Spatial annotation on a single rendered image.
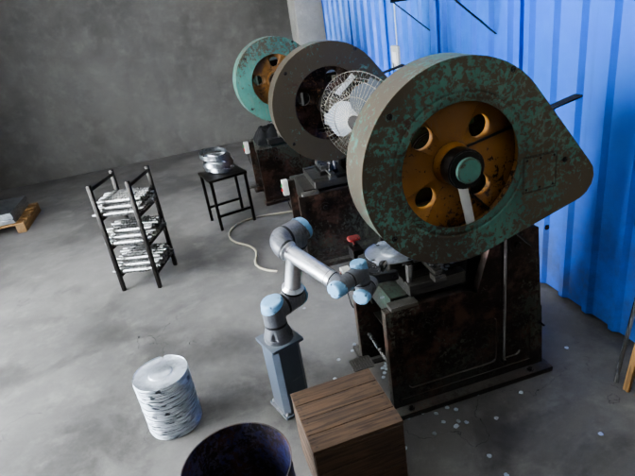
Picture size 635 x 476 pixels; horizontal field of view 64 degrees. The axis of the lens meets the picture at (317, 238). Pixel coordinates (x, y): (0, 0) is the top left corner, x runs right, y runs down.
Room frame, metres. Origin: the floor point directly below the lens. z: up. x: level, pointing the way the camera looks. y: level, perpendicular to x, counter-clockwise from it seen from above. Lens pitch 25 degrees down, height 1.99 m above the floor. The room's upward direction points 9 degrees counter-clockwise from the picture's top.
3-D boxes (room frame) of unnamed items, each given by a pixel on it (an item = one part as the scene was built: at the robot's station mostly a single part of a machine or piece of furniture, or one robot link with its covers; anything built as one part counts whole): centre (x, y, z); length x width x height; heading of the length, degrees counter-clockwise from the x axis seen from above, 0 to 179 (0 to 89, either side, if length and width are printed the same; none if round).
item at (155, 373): (2.21, 0.94, 0.33); 0.29 x 0.29 x 0.01
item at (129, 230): (4.05, 1.52, 0.47); 0.46 x 0.43 x 0.95; 82
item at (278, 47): (5.81, -0.05, 0.87); 1.53 x 0.99 x 1.74; 105
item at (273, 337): (2.20, 0.28, 0.50); 0.15 x 0.15 x 0.10
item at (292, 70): (4.09, -0.49, 0.87); 1.53 x 0.99 x 1.74; 100
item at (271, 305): (2.20, 0.27, 0.62); 0.13 x 0.12 x 0.14; 134
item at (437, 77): (2.02, -0.67, 1.33); 1.03 x 0.28 x 0.82; 102
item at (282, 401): (2.20, 0.28, 0.23); 0.19 x 0.19 x 0.45; 31
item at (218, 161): (5.13, 0.88, 0.40); 0.45 x 0.40 x 0.79; 24
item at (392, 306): (2.09, -0.69, 0.45); 0.92 x 0.12 x 0.90; 102
